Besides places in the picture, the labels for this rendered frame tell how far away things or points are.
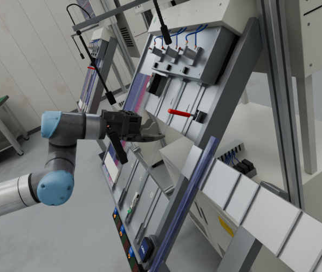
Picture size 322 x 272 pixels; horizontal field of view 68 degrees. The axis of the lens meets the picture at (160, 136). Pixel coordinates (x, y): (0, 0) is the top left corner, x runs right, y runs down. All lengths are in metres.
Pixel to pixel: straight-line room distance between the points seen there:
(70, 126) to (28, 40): 4.68
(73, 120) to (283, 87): 0.55
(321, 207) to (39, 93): 5.01
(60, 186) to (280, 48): 0.59
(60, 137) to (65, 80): 4.65
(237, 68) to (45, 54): 4.85
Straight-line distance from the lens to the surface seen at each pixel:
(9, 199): 0.64
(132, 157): 0.98
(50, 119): 0.68
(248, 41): 0.64
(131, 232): 0.86
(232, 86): 0.62
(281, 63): 0.66
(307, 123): 0.89
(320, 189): 1.10
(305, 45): 0.78
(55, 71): 5.31
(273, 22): 0.63
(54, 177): 0.59
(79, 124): 0.68
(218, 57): 0.64
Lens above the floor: 1.32
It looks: 27 degrees down
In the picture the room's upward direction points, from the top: 23 degrees counter-clockwise
